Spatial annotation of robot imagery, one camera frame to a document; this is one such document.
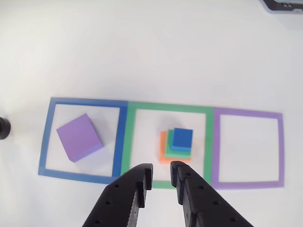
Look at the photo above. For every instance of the large purple block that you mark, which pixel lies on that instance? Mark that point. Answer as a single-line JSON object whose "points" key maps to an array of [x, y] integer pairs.
{"points": [[78, 137]]}

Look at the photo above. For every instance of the orange block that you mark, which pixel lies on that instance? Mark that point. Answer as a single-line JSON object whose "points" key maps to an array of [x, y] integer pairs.
{"points": [[162, 149]]}

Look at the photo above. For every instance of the purple square frame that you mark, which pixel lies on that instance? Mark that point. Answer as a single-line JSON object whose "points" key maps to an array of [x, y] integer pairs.
{"points": [[248, 112]]}

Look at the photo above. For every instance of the black tripod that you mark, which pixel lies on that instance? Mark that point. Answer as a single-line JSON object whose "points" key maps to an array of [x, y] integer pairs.
{"points": [[4, 128]]}

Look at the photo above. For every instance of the black clear plastic case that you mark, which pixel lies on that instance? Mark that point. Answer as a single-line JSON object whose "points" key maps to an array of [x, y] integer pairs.
{"points": [[284, 6]]}

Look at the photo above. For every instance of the green block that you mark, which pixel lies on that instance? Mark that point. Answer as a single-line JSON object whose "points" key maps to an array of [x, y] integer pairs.
{"points": [[169, 151]]}

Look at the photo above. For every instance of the green square frame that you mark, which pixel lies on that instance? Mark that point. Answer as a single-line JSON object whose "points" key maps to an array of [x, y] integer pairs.
{"points": [[170, 106]]}

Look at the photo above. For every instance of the small blue block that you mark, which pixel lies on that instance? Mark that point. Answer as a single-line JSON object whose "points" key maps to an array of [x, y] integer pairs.
{"points": [[182, 138]]}

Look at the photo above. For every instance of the blue square frame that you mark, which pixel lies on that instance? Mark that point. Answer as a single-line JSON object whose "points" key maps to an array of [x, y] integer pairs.
{"points": [[87, 101]]}

